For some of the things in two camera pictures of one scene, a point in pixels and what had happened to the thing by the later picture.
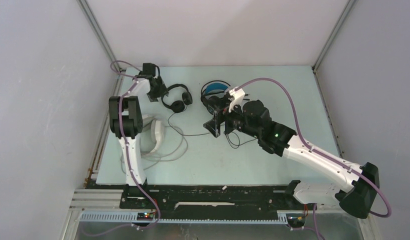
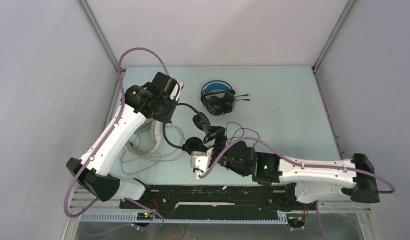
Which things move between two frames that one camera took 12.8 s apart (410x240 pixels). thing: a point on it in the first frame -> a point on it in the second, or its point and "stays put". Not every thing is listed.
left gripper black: (162, 90) -> (167, 118)
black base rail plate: (210, 202) stays put
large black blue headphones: (211, 93) stays put
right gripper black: (220, 116) -> (220, 140)
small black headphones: (171, 115) -> (197, 145)
